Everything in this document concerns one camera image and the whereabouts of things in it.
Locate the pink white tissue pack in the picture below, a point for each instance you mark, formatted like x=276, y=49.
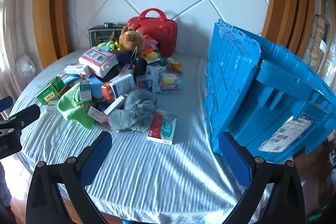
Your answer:
x=95, y=57

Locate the pink yellow packet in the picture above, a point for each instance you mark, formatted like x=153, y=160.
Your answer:
x=170, y=81

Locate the small orange white plush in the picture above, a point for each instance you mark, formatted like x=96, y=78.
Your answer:
x=174, y=64

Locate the light blue cloth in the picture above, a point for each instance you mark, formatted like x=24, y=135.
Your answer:
x=95, y=85

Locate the green plush cloth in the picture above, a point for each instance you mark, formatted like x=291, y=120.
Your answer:
x=71, y=106

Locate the black cylinder bottle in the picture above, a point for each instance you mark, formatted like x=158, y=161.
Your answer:
x=140, y=66

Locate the white red teal packet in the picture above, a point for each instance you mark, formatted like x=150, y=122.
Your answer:
x=162, y=127

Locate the blue plastic crate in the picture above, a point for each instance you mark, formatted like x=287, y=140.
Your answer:
x=236, y=77

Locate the grey plush toy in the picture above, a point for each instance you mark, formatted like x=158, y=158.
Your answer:
x=134, y=111

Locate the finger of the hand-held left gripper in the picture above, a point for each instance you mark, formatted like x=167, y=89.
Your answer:
x=5, y=103
x=26, y=115

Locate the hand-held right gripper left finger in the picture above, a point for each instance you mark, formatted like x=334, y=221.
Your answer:
x=97, y=158

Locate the white red medicine box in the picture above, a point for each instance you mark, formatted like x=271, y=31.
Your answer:
x=97, y=114

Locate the white curtain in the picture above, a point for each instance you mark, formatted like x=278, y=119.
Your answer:
x=15, y=29

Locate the brown teddy bear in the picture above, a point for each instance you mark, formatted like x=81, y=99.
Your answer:
x=131, y=40

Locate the green medicine box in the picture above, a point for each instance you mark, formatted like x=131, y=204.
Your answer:
x=47, y=94

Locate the long white medicine box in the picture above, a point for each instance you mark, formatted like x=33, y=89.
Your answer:
x=114, y=106

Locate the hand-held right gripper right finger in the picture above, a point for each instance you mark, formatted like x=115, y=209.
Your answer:
x=233, y=158

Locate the white red flat box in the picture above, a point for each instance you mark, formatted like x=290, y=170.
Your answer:
x=77, y=70

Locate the dark blue plush ball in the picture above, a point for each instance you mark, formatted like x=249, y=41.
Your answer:
x=123, y=57

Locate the red orange small box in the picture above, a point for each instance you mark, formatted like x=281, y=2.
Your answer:
x=106, y=91

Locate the red plastic carry case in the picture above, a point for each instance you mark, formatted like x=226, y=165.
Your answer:
x=157, y=27

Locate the white plastic bag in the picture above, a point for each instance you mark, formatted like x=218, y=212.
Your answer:
x=25, y=65

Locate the white green small box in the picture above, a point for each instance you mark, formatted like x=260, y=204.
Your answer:
x=85, y=91

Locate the yellow plush toy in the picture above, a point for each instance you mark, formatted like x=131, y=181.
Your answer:
x=152, y=55

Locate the clear blue packet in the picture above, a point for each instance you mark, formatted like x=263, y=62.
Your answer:
x=149, y=83

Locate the green plush toy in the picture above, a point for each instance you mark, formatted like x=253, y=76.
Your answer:
x=106, y=45

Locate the patterned fabric item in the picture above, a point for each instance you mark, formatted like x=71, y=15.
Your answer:
x=320, y=35

